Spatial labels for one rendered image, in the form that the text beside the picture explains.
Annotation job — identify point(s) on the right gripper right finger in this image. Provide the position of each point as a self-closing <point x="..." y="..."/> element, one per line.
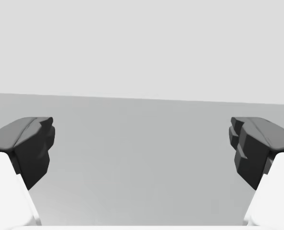
<point x="254" y="155"/>

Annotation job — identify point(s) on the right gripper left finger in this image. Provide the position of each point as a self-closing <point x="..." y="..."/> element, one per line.
<point x="24" y="155"/>

